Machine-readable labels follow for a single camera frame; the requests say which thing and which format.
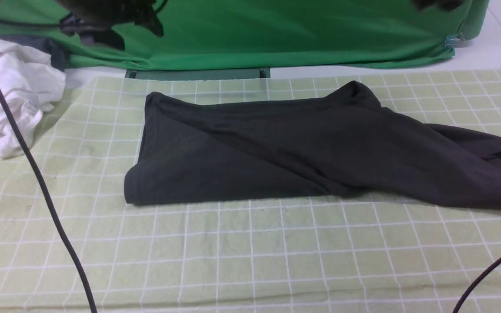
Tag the green backdrop cloth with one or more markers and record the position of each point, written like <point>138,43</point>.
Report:
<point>240,34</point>

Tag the crumpled white garment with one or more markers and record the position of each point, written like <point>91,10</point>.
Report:
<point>30,85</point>

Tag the teal binder clip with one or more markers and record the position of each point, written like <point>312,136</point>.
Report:
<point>454,41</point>

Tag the light green checked tablecloth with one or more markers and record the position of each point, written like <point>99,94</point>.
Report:
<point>376,253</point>

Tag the black robot arm two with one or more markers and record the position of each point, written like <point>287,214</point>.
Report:
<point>443,5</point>

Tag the black gripper one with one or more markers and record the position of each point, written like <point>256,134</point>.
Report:
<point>93,20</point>

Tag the dark gray long-sleeve top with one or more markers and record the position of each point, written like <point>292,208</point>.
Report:
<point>343,144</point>

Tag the dark gray garment behind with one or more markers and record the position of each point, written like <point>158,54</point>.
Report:
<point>58,55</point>

